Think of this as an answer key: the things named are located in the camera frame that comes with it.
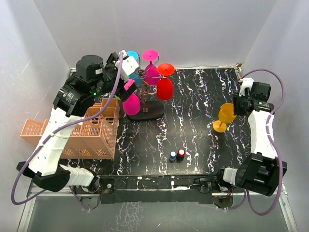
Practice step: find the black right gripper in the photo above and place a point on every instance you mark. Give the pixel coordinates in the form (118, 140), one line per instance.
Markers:
(237, 110)

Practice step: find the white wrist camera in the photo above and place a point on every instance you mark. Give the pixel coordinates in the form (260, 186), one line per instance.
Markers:
(129, 66)
(245, 86)

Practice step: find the metal wine glass rack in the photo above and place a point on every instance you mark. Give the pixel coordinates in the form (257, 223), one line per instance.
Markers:
(149, 110)

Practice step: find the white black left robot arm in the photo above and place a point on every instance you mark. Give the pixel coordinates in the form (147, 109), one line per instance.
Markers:
(93, 77)

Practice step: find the orange plastic wine glass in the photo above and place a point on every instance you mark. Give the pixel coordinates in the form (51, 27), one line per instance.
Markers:
(226, 115)

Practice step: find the blue capped small bottle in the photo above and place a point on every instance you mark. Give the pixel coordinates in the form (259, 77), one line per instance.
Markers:
(172, 156)

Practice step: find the red plastic wine glass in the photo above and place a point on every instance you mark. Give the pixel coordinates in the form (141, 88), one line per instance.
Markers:
(165, 85)

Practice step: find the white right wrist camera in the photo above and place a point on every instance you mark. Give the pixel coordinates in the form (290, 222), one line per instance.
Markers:
(245, 86)

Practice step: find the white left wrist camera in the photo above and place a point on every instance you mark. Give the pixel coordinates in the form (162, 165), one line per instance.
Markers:
(129, 66)

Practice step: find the magenta plastic wine glass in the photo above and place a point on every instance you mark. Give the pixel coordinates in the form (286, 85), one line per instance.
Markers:
(151, 74)

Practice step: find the red capped small bottle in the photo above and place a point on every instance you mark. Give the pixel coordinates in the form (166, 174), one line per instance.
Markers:
(180, 155)

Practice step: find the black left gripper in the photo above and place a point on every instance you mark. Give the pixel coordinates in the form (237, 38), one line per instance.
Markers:
(121, 92)

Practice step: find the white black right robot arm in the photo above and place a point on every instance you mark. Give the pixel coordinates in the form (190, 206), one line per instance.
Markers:
(260, 170)

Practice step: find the blue plastic wine glass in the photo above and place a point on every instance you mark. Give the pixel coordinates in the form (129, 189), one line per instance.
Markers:
(135, 76)

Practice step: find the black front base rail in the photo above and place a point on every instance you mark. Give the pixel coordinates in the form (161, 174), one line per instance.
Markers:
(199, 188)

